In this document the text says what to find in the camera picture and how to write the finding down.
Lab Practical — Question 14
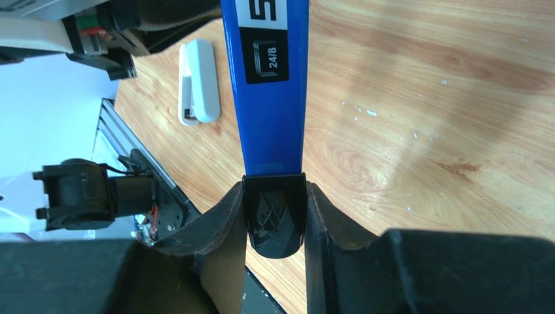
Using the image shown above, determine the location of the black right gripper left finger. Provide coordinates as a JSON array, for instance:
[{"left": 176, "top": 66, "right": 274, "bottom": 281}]
[{"left": 1, "top": 183, "right": 246, "bottom": 313}]

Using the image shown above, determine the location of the light blue white stapler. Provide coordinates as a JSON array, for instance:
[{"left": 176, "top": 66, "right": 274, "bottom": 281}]
[{"left": 177, "top": 39, "right": 221, "bottom": 126}]

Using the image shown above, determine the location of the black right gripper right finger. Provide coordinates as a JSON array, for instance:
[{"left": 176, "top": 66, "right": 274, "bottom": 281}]
[{"left": 305, "top": 183, "right": 554, "bottom": 313}]

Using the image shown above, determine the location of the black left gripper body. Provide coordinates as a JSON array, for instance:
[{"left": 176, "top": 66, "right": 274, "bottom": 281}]
[{"left": 1, "top": 0, "right": 222, "bottom": 80}]

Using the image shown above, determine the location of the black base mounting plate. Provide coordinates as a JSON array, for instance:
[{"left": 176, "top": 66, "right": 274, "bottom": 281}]
[{"left": 130, "top": 148, "right": 287, "bottom": 314}]

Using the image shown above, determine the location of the blue black stapler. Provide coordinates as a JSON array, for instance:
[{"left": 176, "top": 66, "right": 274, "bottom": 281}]
[{"left": 221, "top": 1, "right": 309, "bottom": 259}]

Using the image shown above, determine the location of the aluminium frame rail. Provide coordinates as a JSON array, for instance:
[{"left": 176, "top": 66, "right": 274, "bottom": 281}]
[{"left": 92, "top": 99, "right": 177, "bottom": 189}]

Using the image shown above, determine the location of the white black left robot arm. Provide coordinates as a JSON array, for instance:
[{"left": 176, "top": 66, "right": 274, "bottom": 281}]
[{"left": 1, "top": 1, "right": 222, "bottom": 239}]

